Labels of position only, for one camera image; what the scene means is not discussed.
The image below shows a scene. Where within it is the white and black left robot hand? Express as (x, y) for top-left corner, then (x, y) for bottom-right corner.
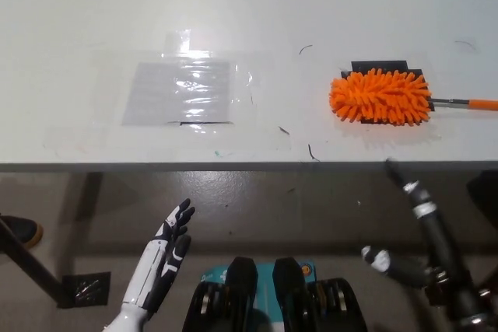
(121, 197), (196, 314)

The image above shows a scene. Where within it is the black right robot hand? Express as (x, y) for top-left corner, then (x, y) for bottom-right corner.
(360, 157), (483, 318)

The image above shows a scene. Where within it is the orange microfiber duster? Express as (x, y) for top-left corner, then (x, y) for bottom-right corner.
(329, 69), (498, 128)

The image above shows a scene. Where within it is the black tape patch on desk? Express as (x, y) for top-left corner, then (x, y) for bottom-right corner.
(339, 60), (436, 128)

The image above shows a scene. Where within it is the black tape patch on floor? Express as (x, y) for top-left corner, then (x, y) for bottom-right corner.
(58, 271), (112, 308)

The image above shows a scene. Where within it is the black table leg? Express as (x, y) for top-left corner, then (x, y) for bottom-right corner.
(0, 217), (65, 299)

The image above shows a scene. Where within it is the black shoe with tan sole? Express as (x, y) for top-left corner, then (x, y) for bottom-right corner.
(0, 214), (44, 248)

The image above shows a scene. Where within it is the clear plastic sheet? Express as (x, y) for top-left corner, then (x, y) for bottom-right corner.
(120, 29), (256, 134)

